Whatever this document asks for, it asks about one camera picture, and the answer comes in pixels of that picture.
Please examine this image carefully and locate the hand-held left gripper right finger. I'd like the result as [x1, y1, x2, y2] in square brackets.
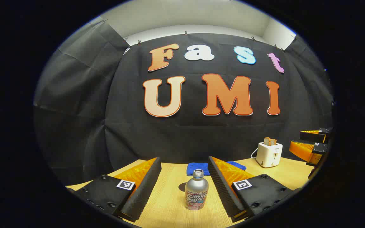
[208, 156, 302, 223]

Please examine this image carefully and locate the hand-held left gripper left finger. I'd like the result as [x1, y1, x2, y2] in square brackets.
[67, 157, 162, 223]

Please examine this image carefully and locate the silver water bottle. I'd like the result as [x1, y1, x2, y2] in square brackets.
[185, 169, 209, 211]

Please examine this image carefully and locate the white toaster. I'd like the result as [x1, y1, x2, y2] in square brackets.
[256, 142, 283, 168]

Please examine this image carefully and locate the black backdrop cloth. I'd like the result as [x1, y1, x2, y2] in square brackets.
[33, 21, 334, 187]

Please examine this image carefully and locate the blue towel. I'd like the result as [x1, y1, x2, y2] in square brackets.
[186, 161, 247, 176]

